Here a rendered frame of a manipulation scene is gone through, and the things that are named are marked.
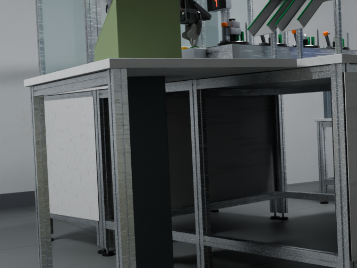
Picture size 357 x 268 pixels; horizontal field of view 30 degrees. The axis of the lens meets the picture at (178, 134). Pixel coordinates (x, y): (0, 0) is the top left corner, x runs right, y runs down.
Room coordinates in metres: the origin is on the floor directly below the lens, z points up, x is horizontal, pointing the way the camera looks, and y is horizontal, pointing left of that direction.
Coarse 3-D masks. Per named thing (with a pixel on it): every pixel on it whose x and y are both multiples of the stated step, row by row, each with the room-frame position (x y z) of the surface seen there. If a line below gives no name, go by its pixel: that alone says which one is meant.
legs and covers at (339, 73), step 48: (96, 96) 3.32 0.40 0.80; (192, 96) 2.77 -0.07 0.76; (240, 96) 4.02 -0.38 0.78; (336, 96) 2.23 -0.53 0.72; (96, 144) 3.33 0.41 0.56; (192, 144) 2.78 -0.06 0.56; (240, 144) 4.01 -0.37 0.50; (336, 144) 2.23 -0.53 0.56; (192, 192) 3.75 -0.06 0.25; (240, 192) 4.00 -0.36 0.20; (288, 192) 4.14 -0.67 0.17; (336, 192) 2.24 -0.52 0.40; (192, 240) 2.81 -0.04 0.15; (240, 240) 2.61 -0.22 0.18
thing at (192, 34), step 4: (192, 24) 2.77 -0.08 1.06; (192, 28) 2.77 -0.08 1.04; (196, 28) 2.78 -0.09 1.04; (188, 32) 2.76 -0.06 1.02; (192, 32) 2.77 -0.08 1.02; (196, 32) 2.78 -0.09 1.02; (188, 36) 2.76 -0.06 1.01; (192, 36) 2.77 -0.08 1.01; (196, 36) 2.78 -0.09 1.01; (196, 40) 2.78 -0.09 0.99
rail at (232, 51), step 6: (210, 48) 2.78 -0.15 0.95; (216, 48) 2.76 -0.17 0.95; (222, 48) 2.73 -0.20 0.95; (228, 48) 2.70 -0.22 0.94; (234, 48) 2.70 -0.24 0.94; (210, 54) 2.78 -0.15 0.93; (216, 54) 2.76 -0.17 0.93; (222, 54) 2.73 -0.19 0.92; (228, 54) 2.70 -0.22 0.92; (234, 54) 2.70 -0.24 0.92
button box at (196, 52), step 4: (188, 48) 2.79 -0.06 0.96; (192, 48) 2.76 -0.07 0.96; (196, 48) 2.76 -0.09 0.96; (200, 48) 2.78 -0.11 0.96; (204, 48) 2.79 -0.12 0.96; (184, 52) 2.80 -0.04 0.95; (188, 52) 2.78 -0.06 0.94; (192, 52) 2.76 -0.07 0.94; (196, 52) 2.76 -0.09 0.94; (200, 52) 2.78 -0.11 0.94; (204, 52) 2.79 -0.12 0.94; (184, 56) 2.80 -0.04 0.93; (188, 56) 2.79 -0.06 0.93; (192, 56) 2.77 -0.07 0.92; (196, 56) 2.76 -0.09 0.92; (200, 56) 2.78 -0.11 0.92; (204, 56) 2.79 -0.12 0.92
